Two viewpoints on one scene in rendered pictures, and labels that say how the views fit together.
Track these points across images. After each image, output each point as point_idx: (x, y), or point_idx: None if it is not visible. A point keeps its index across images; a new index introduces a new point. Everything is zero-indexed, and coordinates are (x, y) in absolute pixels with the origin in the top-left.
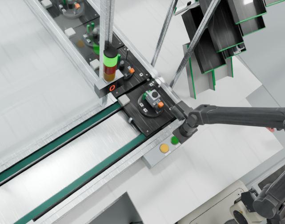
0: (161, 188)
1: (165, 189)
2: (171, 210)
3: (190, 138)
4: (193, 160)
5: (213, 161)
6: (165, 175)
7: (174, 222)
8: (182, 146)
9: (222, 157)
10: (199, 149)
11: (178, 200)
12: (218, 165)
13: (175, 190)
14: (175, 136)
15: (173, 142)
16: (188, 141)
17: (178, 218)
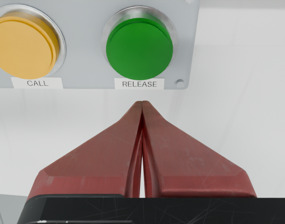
0: None
1: (12, 126)
2: (4, 173)
3: (265, 34)
4: (184, 113)
5: (241, 153)
6: (37, 90)
7: None
8: (200, 43)
9: (279, 160)
10: (244, 98)
11: (41, 167)
12: (243, 169)
13: (46, 146)
14: (158, 33)
15: (110, 58)
16: (241, 42)
17: (13, 192)
